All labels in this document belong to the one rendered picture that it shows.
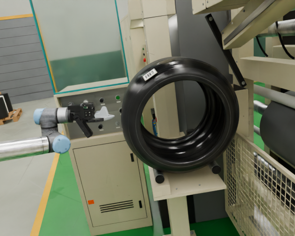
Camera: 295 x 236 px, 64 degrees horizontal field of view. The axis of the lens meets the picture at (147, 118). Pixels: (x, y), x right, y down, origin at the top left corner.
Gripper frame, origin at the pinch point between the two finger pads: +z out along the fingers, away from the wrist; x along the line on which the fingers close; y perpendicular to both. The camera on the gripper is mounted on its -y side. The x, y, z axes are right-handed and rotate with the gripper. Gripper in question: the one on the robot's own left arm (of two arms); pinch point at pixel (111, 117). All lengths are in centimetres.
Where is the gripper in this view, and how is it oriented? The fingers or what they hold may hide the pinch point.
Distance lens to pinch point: 114.2
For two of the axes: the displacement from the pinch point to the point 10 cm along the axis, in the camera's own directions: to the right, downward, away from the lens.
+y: -0.2, -9.6, -3.0
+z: 10.0, -0.4, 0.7
